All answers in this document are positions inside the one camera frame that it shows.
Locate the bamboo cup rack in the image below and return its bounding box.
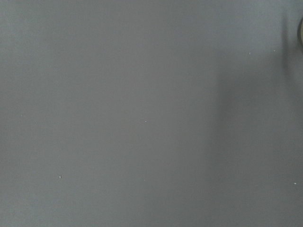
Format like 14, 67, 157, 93
297, 19, 303, 46

